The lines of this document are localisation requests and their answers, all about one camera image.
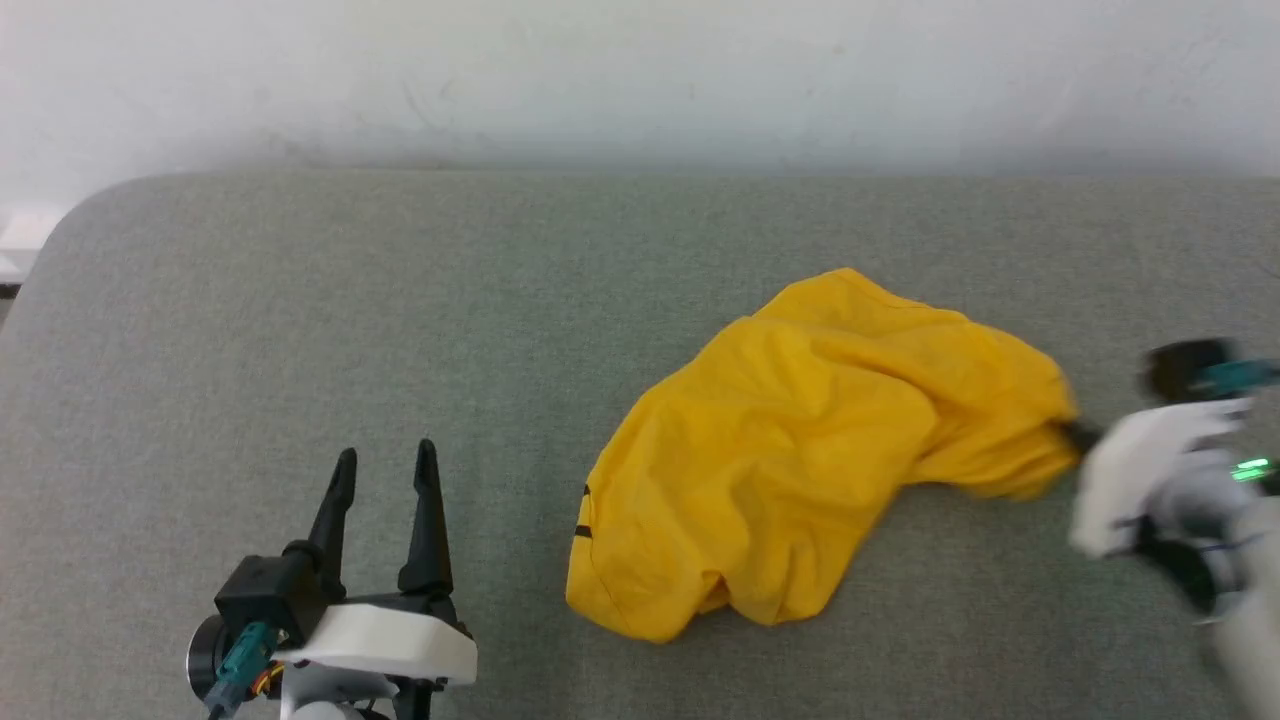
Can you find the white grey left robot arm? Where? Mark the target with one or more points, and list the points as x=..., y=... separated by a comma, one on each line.
x=335, y=695

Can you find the yellow cartoon print garment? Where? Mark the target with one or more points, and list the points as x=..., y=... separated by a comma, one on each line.
x=790, y=450

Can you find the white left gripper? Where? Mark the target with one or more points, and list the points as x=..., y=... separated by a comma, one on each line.
x=385, y=642

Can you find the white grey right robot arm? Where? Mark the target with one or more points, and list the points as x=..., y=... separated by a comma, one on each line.
x=1235, y=560

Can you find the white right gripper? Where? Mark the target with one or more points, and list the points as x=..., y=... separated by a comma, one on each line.
x=1140, y=470

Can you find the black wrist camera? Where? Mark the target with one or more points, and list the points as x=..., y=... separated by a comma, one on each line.
x=262, y=600
x=1185, y=368

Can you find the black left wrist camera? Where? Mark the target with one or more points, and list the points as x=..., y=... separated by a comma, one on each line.
x=262, y=600

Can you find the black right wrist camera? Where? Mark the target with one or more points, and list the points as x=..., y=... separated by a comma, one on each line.
x=1185, y=368

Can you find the grey fabric sofa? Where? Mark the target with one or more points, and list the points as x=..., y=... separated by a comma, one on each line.
x=300, y=330

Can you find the white object beside sofa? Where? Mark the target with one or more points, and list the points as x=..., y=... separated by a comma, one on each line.
x=25, y=240

